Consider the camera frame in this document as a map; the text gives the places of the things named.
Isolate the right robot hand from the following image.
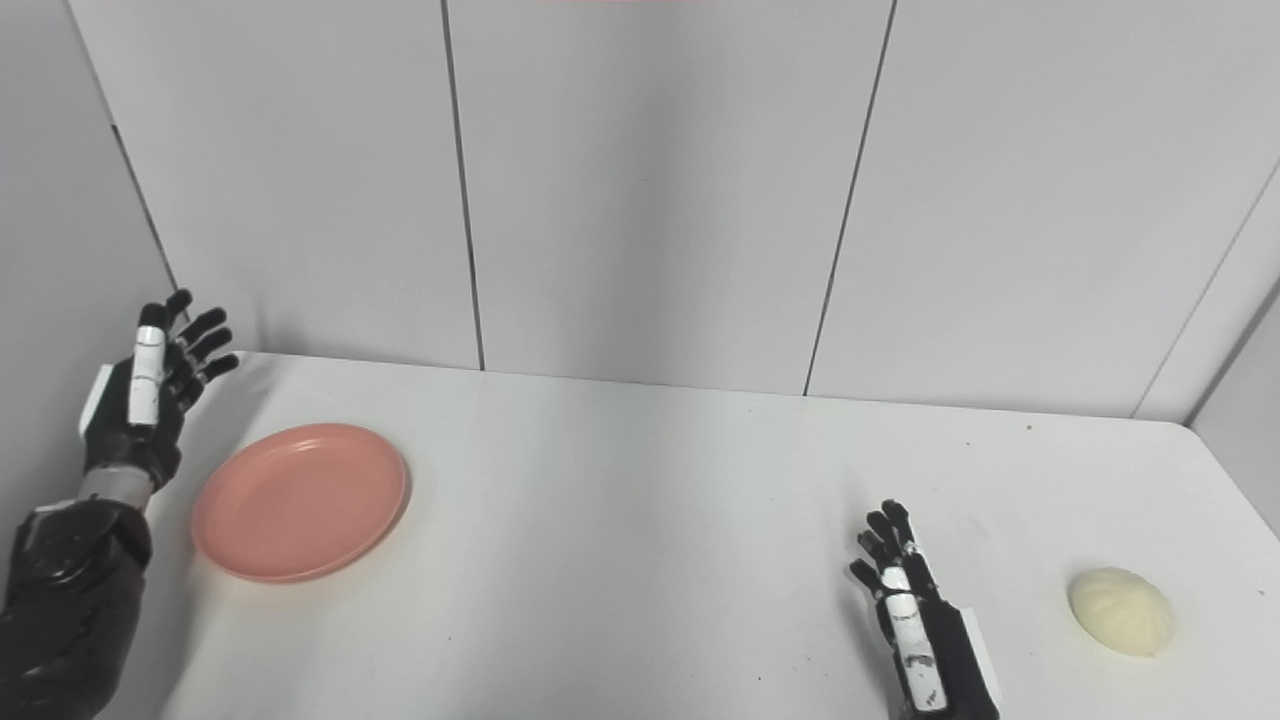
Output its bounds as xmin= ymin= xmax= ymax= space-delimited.
xmin=850 ymin=500 xmax=1002 ymax=720

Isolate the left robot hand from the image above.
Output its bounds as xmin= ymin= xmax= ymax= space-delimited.
xmin=79 ymin=289 xmax=241 ymax=491

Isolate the pink round plate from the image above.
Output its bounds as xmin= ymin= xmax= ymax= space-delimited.
xmin=191 ymin=423 xmax=410 ymax=584

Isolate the white steamed bun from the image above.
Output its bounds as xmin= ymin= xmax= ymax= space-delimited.
xmin=1067 ymin=567 xmax=1177 ymax=658

